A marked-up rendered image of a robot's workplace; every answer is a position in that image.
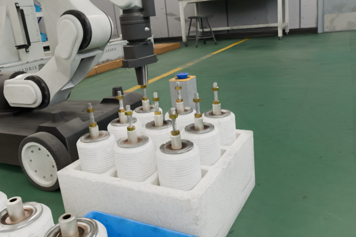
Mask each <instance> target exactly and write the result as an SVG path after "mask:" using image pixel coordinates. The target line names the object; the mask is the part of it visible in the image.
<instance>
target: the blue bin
mask: <svg viewBox="0 0 356 237"><path fill-rule="evenodd" d="M83 217H88V218H91V219H94V220H97V221H99V222H100V223H101V224H103V225H104V226H105V228H106V231H107V235H108V237H198V236H194V235H190V234H186V233H182V232H178V231H174V230H170V229H166V228H163V227H159V226H155V225H151V224H147V223H143V222H139V221H135V220H131V219H128V218H124V217H120V216H116V215H112V214H108V213H104V212H100V211H90V212H88V213H87V214H86V215H84V216H83Z"/></svg>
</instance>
